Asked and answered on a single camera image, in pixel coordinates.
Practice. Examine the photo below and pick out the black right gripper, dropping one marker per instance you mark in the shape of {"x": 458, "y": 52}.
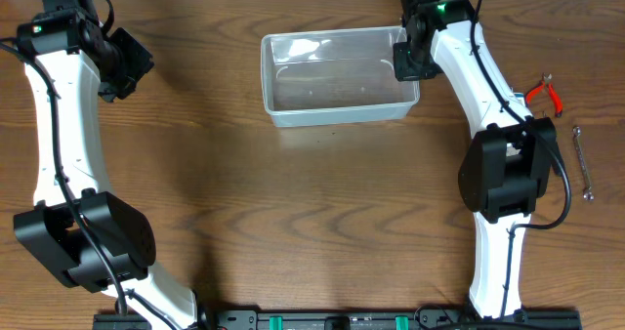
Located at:
{"x": 402, "y": 69}

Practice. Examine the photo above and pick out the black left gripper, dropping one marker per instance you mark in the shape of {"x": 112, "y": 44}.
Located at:
{"x": 137, "y": 60}

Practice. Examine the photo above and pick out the clear plastic container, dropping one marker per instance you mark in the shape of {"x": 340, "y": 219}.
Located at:
{"x": 333, "y": 77}

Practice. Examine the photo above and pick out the white blue cardboard box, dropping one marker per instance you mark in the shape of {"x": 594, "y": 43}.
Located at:
{"x": 520, "y": 98}

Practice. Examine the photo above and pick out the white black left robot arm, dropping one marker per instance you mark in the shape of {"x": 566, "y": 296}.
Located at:
{"x": 78, "y": 229}

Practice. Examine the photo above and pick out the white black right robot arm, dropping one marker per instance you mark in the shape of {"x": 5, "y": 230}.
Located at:
{"x": 508, "y": 162}

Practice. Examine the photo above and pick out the silver wrench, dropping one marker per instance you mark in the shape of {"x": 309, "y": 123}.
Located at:
{"x": 587, "y": 192}

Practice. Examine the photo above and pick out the red handled pliers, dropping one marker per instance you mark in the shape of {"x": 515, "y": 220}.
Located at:
{"x": 545, "y": 85}

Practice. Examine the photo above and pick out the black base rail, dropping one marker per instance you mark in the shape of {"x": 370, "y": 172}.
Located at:
{"x": 422, "y": 318}

